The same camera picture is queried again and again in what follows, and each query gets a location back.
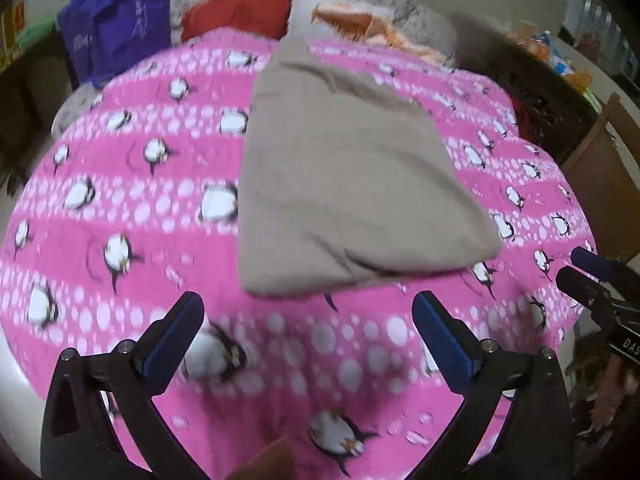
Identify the pink penguin blanket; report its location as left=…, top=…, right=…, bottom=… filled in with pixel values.
left=1, top=28, right=596, bottom=479

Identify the green plastic basket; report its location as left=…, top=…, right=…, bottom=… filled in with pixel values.
left=16, top=16, right=60, bottom=56

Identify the red cushion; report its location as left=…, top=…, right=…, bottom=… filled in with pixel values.
left=181, top=0, right=291, bottom=42

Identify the white pillow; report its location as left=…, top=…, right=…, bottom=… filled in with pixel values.
left=286, top=0, right=395, bottom=39

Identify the purple shopping bag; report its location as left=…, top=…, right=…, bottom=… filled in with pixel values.
left=58, top=0, right=171, bottom=89

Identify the orange fringed cloth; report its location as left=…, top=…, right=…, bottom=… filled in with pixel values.
left=311, top=2, right=447, bottom=65

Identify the person's right hand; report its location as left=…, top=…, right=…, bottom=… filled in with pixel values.
left=580, top=353, right=639, bottom=436

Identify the beige zip jacket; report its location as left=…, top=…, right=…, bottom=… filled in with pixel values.
left=238, top=39, right=502, bottom=297

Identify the dark wooden cabinet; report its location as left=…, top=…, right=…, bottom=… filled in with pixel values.
left=451, top=13, right=597, bottom=165

